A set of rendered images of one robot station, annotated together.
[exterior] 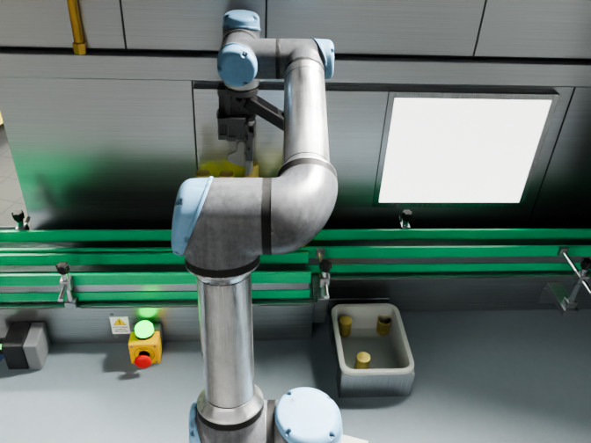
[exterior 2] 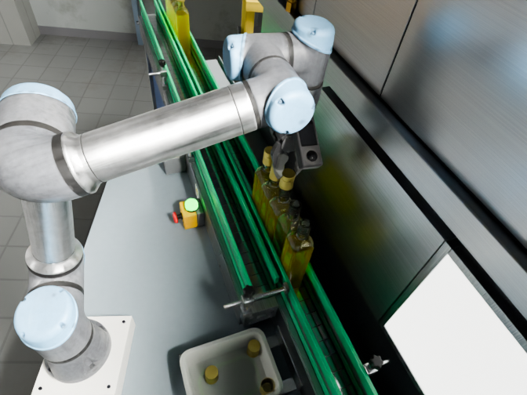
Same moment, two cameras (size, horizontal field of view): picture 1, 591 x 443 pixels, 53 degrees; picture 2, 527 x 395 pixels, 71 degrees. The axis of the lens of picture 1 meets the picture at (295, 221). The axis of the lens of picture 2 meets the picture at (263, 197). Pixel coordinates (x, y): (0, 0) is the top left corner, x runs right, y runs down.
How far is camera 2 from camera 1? 103 cm
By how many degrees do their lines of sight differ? 50
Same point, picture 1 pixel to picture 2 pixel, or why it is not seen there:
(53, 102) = not seen: hidden behind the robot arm
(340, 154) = (377, 248)
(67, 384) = (158, 190)
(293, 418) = (34, 300)
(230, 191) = (10, 106)
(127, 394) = (156, 221)
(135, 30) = (319, 11)
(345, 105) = (401, 208)
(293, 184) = (15, 139)
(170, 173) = not seen: hidden behind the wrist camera
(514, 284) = not seen: outside the picture
